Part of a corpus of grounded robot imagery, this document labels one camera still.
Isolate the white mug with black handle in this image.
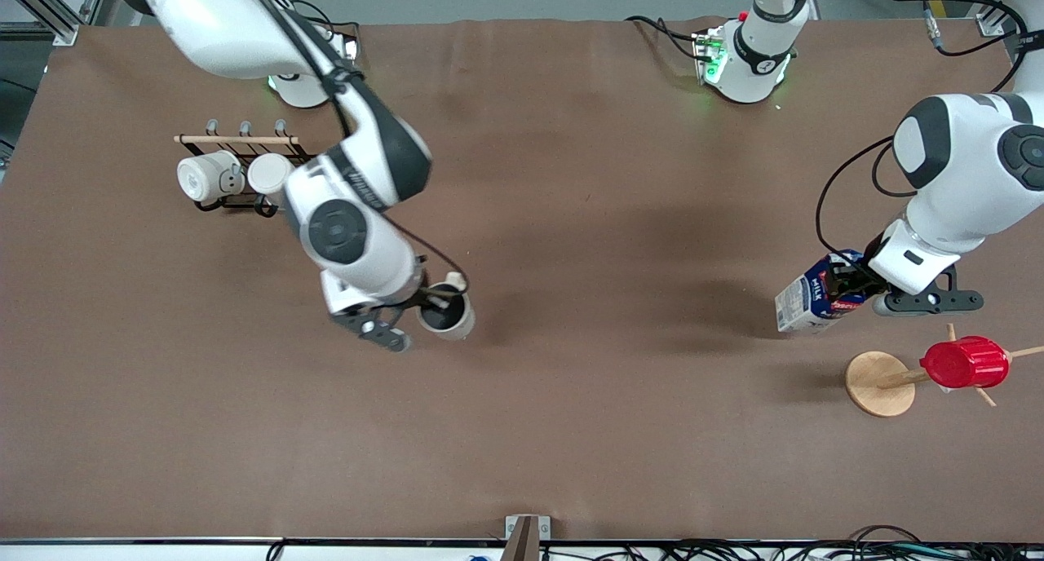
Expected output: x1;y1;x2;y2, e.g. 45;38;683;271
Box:
246;152;295;198

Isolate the aluminium frame profile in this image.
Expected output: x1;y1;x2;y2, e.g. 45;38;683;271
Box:
0;0;112;47
974;5;1025;42

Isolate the blue white milk carton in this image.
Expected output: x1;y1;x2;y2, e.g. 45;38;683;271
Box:
774;249;887;335

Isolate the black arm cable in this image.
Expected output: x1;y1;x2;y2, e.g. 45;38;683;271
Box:
240;0;472;295
815;0;1031;262

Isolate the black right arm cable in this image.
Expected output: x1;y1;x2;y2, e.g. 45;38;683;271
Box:
240;0;472;295

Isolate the wooden mug tree stand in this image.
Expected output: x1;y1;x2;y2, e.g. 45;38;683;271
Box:
844;322;1044;419

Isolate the white mug with round base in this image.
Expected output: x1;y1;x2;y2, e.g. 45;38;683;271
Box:
176;149;246;205

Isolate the red plastic cup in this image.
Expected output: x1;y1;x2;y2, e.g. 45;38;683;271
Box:
919;335;1011;391

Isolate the black wire mug rack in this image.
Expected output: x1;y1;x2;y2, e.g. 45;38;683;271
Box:
173;118;329;219

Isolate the black cable tangle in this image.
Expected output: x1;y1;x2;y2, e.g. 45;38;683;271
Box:
652;525;1044;561

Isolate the grey ceramic mug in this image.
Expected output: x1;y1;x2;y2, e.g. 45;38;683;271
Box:
415;271;476;342

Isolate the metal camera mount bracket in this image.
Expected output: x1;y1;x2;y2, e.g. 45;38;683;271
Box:
500;514;552;561

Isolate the black base power cable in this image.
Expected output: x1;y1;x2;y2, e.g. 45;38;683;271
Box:
625;14;705;61

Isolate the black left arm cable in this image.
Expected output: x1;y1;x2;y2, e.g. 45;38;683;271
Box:
815;0;1031;262

